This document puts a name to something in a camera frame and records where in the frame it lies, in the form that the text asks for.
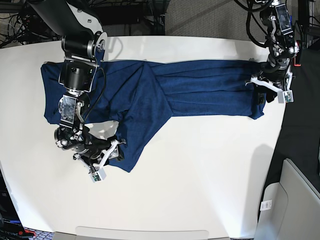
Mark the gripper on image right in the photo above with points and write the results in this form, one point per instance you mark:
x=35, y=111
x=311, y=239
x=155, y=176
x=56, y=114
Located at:
x=276, y=77

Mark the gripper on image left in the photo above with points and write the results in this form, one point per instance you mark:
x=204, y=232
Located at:
x=98, y=153

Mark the blue long-sleeve shirt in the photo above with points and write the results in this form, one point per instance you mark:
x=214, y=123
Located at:
x=142, y=96

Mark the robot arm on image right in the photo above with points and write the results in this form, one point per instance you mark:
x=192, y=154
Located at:
x=279, y=33

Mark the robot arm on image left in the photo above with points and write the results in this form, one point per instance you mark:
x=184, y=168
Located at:
x=83, y=42

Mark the red clamp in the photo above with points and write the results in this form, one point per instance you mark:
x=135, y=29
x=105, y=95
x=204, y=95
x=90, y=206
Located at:
x=297, y=53

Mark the black cloth on right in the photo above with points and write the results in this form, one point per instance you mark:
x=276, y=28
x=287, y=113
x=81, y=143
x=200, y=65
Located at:
x=299, y=136

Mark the beige plastic bin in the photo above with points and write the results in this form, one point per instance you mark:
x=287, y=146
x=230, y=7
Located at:
x=290, y=209

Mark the black box lower left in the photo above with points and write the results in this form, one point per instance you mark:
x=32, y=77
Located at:
x=8, y=230

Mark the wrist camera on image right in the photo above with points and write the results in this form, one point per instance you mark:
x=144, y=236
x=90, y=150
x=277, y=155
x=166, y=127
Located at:
x=285, y=97

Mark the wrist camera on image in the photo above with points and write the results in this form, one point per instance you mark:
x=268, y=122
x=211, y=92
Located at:
x=285, y=97
x=98, y=176

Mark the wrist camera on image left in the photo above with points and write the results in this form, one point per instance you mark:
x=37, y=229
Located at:
x=98, y=176

